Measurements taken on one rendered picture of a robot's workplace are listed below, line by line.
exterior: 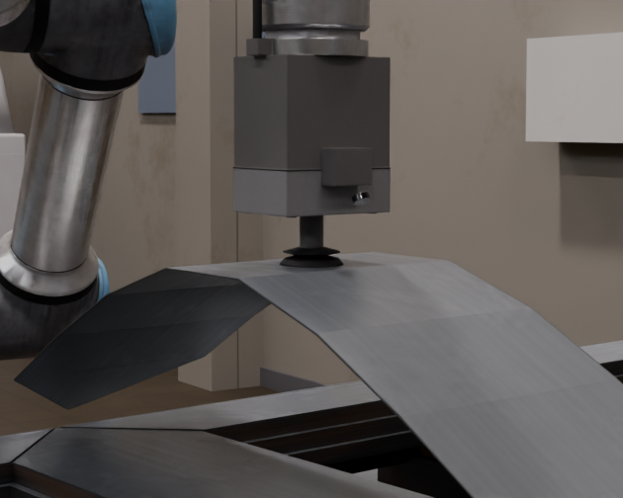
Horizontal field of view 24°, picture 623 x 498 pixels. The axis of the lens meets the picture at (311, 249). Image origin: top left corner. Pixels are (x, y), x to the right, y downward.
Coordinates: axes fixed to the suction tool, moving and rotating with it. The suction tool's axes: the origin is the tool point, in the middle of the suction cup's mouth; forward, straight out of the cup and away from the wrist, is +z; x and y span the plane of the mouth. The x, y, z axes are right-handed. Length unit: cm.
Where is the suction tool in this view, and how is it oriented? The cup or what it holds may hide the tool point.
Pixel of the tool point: (311, 282)
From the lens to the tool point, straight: 96.8
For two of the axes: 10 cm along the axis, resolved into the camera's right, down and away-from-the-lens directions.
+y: 8.1, -0.5, 5.9
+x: -5.9, -0.8, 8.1
